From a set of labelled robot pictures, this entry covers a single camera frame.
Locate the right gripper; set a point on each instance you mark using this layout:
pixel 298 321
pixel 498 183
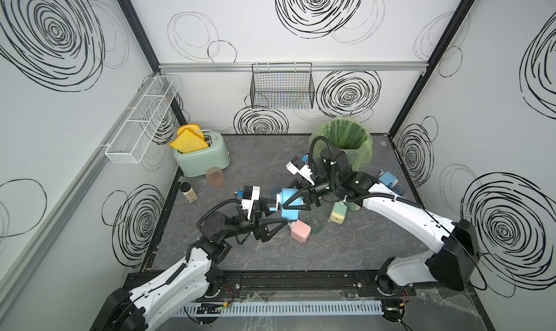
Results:
pixel 308 198

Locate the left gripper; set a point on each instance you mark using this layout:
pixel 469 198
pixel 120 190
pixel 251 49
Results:
pixel 258 230

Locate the blue sharpener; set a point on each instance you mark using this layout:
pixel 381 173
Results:
pixel 288 204
pixel 388 179

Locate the pink pencil sharpener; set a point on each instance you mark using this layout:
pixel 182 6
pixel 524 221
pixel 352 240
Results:
pixel 300 231

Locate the clear sharpener tray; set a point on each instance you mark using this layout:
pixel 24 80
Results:
pixel 316 225

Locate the green sharpener bottom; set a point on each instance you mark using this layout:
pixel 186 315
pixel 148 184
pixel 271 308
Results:
pixel 338 212

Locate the green sharpener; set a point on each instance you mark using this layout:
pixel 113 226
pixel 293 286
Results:
pixel 338 212
pixel 353 206

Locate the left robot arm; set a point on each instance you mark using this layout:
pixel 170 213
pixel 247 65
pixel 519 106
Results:
pixel 151 304

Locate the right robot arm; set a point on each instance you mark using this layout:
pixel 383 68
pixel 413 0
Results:
pixel 453 250

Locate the bin with green bag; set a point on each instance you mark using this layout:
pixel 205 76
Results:
pixel 351 137

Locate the mint green toaster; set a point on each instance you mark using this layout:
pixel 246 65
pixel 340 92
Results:
pixel 197 163

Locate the small beige bottle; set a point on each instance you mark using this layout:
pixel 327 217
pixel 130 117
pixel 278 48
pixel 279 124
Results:
pixel 188 192

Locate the yellow toy toast slice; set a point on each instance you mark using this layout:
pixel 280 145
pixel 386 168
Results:
pixel 190 138

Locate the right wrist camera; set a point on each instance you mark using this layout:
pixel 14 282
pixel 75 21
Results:
pixel 297 166

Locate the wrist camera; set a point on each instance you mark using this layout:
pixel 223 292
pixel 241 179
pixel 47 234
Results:
pixel 249 196
pixel 297 166

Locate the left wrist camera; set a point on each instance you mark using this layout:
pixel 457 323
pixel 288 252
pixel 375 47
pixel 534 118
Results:
pixel 249 196

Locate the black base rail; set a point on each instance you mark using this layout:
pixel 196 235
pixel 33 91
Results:
pixel 365 283

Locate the black wire basket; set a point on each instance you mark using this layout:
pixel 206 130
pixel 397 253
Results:
pixel 282 85

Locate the grey slotted cable duct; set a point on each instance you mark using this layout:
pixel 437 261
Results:
pixel 285 308

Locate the white wire shelf basket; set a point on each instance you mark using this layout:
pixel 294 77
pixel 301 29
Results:
pixel 146 115

